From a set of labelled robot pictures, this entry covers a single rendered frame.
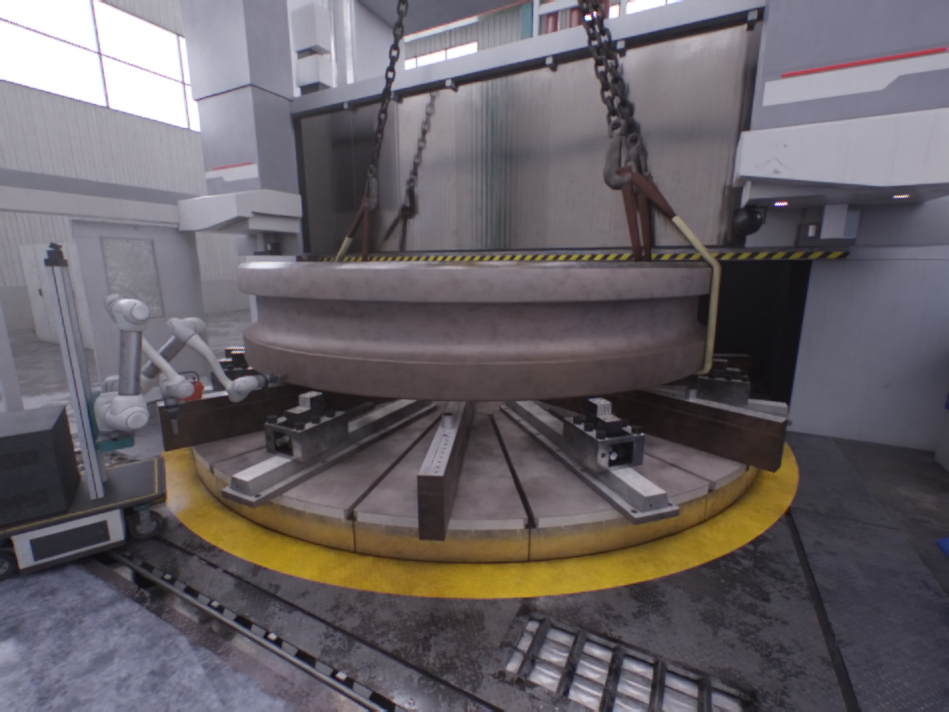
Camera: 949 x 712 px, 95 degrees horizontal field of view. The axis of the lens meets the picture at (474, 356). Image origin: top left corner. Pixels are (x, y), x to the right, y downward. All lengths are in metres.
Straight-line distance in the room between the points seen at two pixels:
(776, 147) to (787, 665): 2.88
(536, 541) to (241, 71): 6.23
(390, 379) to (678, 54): 4.49
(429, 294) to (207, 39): 5.44
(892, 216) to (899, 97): 0.91
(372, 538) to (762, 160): 3.44
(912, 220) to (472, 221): 4.30
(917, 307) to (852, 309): 0.47
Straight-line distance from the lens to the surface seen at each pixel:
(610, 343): 3.32
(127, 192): 6.97
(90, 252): 6.90
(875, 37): 4.27
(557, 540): 2.87
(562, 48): 6.01
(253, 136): 6.70
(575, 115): 5.88
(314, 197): 7.99
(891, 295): 5.71
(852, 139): 3.67
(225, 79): 7.19
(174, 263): 7.28
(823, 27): 4.27
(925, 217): 4.74
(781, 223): 4.55
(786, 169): 3.60
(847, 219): 4.45
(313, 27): 8.42
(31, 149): 17.99
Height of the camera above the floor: 1.74
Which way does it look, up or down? 12 degrees down
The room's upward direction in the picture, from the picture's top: straight up
